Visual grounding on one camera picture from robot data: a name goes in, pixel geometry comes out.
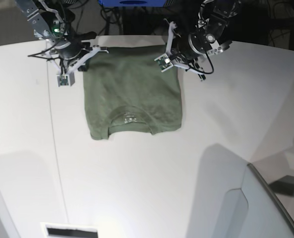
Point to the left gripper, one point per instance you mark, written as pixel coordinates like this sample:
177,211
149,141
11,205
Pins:
203,42

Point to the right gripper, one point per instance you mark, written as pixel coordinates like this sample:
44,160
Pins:
63,41

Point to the green t-shirt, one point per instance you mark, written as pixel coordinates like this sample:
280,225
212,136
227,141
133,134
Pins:
125,90

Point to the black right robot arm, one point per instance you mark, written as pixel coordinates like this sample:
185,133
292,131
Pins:
52,20

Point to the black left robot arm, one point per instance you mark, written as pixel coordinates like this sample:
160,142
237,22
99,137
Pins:
216,12

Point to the blue bin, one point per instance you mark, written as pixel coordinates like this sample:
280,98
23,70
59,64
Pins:
124,3

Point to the grey monitor edge panel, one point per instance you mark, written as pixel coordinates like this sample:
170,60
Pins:
279,206

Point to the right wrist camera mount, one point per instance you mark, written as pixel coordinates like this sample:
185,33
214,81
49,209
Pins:
68,63

